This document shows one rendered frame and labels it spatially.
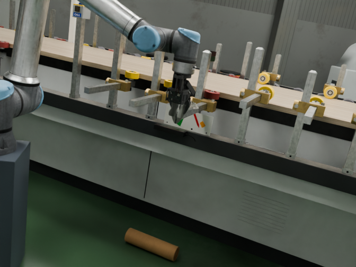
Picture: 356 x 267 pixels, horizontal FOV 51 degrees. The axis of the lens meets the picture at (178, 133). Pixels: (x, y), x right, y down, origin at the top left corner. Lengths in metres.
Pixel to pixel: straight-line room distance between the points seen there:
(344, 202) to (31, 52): 1.52
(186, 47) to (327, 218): 1.19
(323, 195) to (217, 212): 0.66
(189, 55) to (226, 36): 5.20
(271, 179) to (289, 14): 5.05
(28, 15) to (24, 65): 0.20
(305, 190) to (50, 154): 1.73
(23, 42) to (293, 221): 1.60
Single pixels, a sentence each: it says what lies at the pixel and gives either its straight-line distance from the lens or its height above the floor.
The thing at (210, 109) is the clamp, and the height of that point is 0.83.
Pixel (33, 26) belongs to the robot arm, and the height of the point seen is 1.10.
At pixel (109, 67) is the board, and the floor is 0.89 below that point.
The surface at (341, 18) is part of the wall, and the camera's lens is 7.44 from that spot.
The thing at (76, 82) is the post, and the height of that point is 0.79.
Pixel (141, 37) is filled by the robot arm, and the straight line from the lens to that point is 1.34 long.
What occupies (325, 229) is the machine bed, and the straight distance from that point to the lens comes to 2.16.
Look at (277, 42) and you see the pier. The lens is 6.66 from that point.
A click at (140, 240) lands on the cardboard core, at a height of 0.06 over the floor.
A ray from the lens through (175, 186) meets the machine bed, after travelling 2.29.
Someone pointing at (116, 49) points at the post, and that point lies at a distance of 2.06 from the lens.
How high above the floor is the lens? 1.21
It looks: 16 degrees down
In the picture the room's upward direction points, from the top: 10 degrees clockwise
